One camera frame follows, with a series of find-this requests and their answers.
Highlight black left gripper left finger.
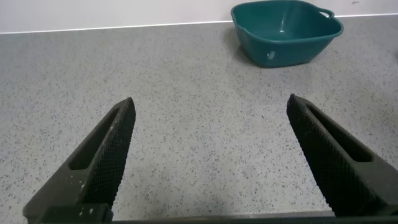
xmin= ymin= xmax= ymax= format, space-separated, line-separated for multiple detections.
xmin=22 ymin=97 xmax=137 ymax=219

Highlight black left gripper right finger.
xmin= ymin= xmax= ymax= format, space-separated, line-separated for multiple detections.
xmin=286 ymin=93 xmax=398 ymax=217

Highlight teal plastic square basin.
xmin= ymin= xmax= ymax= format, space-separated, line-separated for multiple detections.
xmin=230 ymin=0 xmax=345 ymax=68

